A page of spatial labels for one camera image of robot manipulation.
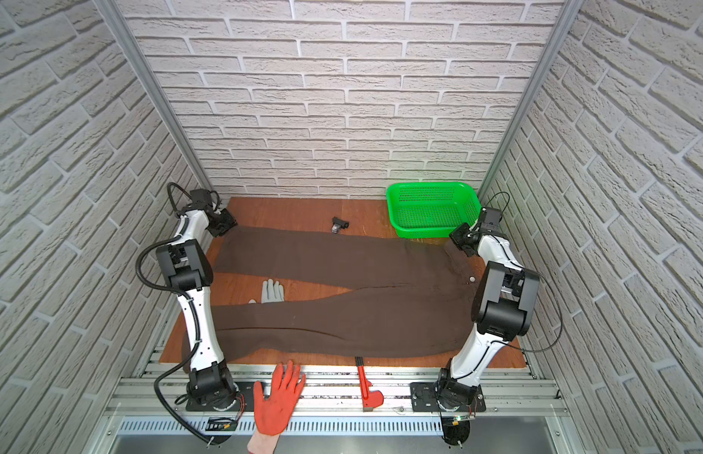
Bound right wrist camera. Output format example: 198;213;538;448
477;207;503;236

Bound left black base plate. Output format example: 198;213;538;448
184;381;255;412

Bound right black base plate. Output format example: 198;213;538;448
410;382;487;414

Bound aluminium mounting rail frame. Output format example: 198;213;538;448
86;361;583;453

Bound green plastic basket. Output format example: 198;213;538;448
385;182;482;239

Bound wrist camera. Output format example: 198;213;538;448
185;189;215;212
477;207;503;236

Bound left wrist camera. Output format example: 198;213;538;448
185;189;215;212

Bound small black clamp part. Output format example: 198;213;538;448
331;217;349;234

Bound grey blue work glove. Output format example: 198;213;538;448
248;279;285;304

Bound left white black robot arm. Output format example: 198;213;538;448
156;209;237;410

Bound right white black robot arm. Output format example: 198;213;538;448
436;223;540;412

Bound red black pipe wrench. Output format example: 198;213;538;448
355;357;385;412

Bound right thin black cable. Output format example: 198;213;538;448
484;190;565;354

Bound brown trousers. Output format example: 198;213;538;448
211;227;478;361

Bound left black corrugated cable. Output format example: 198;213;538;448
135;180;228;446

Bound red work glove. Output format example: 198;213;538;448
253;361;306;436

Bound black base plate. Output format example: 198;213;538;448
184;381;255;412
410;382;487;414

